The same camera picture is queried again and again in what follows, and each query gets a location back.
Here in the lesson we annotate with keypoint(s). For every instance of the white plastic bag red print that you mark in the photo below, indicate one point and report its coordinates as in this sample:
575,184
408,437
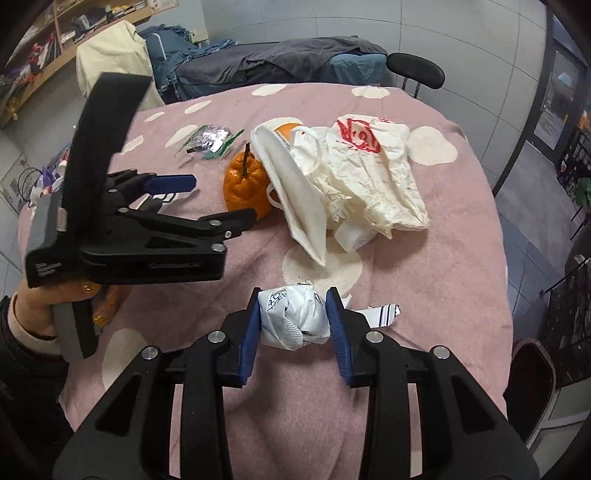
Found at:
383,184

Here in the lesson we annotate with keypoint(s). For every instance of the orange crocheted fruit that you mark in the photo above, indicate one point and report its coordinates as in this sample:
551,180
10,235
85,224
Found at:
244,184

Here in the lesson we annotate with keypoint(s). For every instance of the orange white paper cup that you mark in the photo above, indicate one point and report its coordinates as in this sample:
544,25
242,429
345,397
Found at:
287,131

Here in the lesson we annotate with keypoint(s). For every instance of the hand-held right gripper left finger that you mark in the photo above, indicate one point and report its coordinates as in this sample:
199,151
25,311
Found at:
249,341

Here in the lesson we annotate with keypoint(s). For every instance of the person's left forearm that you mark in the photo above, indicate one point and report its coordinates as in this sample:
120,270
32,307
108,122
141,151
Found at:
27,392

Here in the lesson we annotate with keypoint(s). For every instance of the blue massage bed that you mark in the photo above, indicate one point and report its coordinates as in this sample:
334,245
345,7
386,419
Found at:
360,69

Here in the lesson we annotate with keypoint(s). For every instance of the black chair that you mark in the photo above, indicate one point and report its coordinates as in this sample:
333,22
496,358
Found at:
415,67

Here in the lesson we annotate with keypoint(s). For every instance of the colourful plastic bag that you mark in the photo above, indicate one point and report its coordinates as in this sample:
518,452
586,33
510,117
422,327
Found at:
48,180

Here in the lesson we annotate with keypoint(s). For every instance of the grey blanket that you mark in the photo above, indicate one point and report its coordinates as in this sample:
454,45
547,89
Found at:
286,55

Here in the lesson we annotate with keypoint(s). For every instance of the silver foil wrapper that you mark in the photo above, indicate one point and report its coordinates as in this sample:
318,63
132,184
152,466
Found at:
207,138

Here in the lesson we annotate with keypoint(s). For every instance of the dark trash bin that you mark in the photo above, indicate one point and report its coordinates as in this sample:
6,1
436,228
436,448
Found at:
531,383

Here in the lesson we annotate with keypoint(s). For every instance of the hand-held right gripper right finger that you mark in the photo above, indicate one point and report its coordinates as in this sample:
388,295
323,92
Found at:
339,341

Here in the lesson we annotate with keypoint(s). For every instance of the white paper wrapper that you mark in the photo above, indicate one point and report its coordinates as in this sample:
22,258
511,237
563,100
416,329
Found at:
295,318

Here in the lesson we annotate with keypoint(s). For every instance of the wooden wall cabinet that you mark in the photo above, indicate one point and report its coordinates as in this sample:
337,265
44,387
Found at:
41,78

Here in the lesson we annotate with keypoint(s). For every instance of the small white packet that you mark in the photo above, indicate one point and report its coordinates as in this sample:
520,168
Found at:
355,237

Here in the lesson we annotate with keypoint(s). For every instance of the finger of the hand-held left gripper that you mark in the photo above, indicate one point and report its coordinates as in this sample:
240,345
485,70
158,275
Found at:
171,183
194,228

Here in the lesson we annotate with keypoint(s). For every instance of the white face mask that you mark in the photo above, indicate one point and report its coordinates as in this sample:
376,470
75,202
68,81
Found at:
286,194

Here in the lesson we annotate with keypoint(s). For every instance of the person's left hand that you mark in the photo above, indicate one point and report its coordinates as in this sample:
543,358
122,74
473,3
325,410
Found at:
37,314

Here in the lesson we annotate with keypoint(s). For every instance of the cream cloth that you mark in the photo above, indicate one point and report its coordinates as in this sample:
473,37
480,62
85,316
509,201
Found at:
115,50

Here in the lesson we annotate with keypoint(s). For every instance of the blue cloth pile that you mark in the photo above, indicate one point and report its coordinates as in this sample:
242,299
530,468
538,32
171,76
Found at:
171,50

